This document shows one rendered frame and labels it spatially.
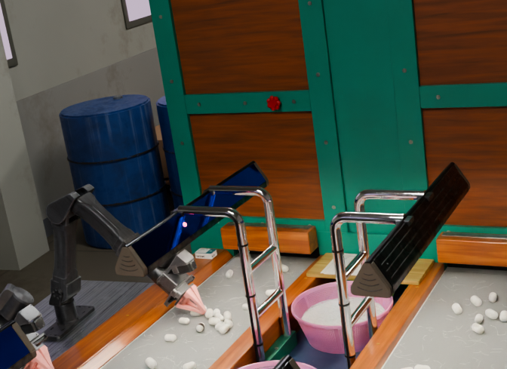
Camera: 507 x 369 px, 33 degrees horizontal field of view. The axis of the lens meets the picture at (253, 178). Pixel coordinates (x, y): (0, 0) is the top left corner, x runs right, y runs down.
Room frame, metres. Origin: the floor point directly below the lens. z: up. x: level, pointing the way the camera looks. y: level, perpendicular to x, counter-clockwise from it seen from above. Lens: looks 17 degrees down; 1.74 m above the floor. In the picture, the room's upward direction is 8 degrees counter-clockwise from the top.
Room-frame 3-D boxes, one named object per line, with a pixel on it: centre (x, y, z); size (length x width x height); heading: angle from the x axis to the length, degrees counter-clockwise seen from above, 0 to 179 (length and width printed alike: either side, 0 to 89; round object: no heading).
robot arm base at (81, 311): (2.34, 0.62, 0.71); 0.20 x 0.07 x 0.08; 156
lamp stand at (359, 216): (1.76, -0.27, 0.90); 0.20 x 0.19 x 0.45; 150
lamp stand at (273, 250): (1.95, 0.08, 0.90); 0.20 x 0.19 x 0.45; 150
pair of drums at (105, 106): (4.97, 0.53, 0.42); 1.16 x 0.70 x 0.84; 65
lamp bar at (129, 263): (2.00, 0.15, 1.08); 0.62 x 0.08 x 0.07; 150
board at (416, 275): (2.20, -0.29, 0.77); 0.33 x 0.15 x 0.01; 60
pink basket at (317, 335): (2.01, -0.18, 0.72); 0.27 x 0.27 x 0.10
